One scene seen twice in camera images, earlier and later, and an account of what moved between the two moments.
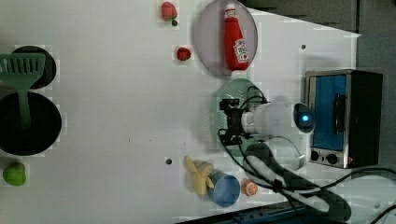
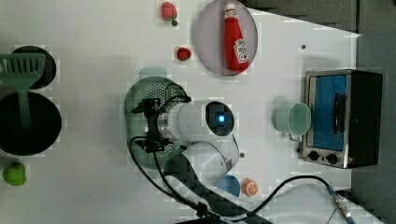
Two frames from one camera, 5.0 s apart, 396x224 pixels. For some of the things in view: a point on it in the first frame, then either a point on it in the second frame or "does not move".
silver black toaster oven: x=346 y=105 does not move
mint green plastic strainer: x=247 y=91 -> x=152 y=84
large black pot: x=44 y=129 does not move
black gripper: x=234 y=134 -> x=154 y=143
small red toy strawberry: x=183 y=53 does not move
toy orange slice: x=248 y=188 does not move
